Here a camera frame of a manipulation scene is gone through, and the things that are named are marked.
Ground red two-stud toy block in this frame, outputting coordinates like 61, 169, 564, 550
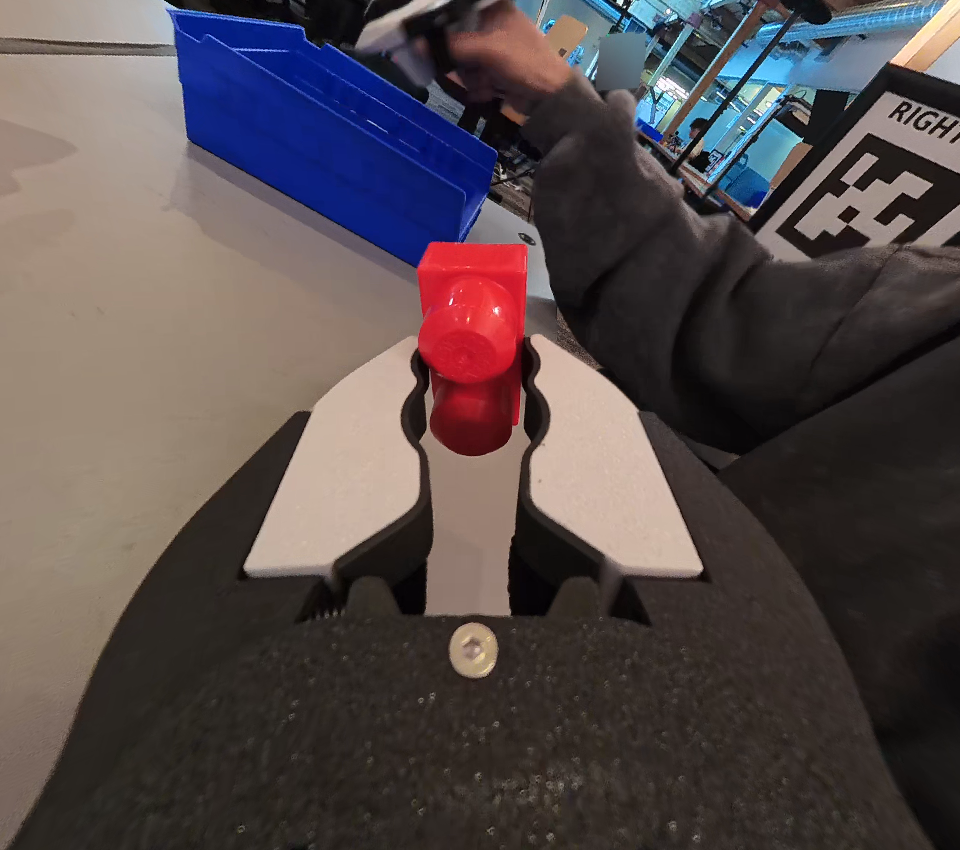
416, 241, 530, 457

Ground printed tag board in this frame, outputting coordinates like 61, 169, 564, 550
750, 63, 960, 262

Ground grey desk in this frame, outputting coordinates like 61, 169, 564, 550
0, 0, 601, 836

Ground silver air duct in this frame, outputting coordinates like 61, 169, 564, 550
753, 0, 927, 45

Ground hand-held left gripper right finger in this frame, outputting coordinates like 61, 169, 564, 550
511, 333, 706, 615

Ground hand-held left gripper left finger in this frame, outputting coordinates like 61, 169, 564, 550
242, 334, 436, 615

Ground person's right forearm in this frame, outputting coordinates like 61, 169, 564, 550
521, 74, 960, 457

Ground blue plastic bin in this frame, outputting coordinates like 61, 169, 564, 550
166, 6, 500, 268

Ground person's right hand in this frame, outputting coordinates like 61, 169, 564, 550
442, 3, 579, 116

